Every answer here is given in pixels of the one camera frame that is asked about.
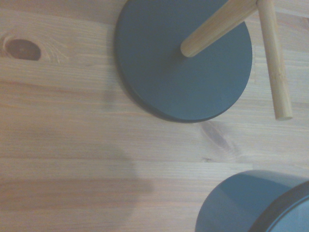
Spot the wooden mug tree black base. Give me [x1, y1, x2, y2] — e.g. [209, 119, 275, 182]
[115, 0, 294, 124]

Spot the dark blue mug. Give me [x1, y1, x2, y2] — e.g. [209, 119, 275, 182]
[195, 169, 309, 232]

